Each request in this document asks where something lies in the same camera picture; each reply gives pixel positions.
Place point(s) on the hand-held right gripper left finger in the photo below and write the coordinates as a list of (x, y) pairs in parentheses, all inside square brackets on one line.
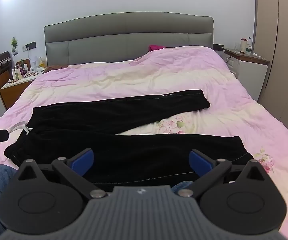
[(82, 162)]

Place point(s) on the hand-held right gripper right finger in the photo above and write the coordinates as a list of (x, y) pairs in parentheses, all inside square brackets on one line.
[(200, 162)]

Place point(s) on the black pants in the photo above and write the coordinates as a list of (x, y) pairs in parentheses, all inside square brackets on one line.
[(109, 120)]

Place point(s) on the group of cosmetic bottles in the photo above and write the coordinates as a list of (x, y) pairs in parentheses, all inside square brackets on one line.
[(18, 72)]

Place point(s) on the white table lamp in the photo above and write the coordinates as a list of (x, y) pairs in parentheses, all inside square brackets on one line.
[(35, 66)]

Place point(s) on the yellow bottle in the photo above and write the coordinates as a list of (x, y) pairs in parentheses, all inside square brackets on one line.
[(41, 63)]

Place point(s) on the brown pillow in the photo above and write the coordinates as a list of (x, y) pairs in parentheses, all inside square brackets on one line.
[(55, 67)]

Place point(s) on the small potted plant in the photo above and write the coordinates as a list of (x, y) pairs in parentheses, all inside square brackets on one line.
[(14, 43)]

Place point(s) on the pink floral blanket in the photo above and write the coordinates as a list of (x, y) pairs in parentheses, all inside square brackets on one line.
[(134, 80)]

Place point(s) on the white nightstand with wooden top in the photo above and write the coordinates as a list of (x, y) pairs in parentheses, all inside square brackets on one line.
[(251, 72)]

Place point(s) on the clear drinking glass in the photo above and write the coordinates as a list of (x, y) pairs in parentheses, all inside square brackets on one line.
[(237, 47)]

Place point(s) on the magenta cloth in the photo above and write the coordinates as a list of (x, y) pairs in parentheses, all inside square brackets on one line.
[(156, 47)]

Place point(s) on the white bottle with red cap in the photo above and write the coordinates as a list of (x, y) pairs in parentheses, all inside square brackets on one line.
[(244, 45)]

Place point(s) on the clear bottle with green label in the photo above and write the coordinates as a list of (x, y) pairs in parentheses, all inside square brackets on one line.
[(249, 46)]

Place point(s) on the grey padded headboard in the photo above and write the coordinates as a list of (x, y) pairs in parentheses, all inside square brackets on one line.
[(124, 37)]

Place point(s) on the beige wardrobe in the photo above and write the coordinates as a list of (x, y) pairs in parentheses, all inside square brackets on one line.
[(278, 55)]

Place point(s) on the white wall socket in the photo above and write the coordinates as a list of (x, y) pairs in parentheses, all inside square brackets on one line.
[(23, 48)]

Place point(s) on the dark wall switch panel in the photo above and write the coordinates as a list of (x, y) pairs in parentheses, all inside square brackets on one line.
[(31, 45)]

